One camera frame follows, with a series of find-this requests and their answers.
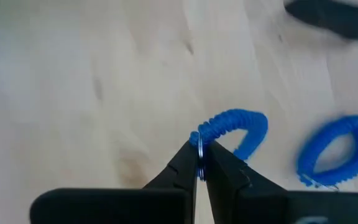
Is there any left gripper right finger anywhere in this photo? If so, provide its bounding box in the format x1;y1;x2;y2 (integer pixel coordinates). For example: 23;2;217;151
205;141;287;224

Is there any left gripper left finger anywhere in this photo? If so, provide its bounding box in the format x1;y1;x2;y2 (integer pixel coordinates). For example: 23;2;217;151
144;140;198;224

